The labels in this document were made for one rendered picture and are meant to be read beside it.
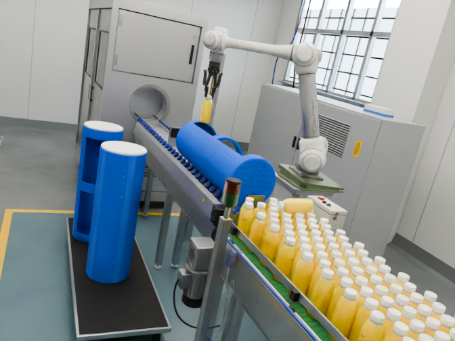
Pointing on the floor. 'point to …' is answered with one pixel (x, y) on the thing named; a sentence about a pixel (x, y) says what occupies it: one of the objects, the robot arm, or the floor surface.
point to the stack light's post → (212, 278)
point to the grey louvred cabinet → (344, 157)
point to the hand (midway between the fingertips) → (209, 92)
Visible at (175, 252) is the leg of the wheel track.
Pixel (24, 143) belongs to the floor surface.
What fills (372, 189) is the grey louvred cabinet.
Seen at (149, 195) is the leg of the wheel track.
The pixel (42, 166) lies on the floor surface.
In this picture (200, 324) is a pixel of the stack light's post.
